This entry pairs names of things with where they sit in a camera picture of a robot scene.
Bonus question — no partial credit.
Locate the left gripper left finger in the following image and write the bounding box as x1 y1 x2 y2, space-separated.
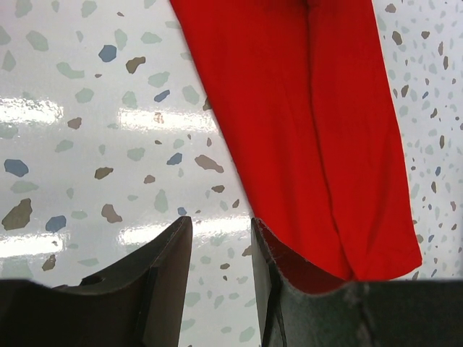
1 217 192 346

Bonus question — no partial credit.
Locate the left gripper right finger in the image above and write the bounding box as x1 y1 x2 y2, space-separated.
252 219 462 347

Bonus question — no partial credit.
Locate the red t-shirt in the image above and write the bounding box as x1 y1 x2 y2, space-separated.
171 1 422 280

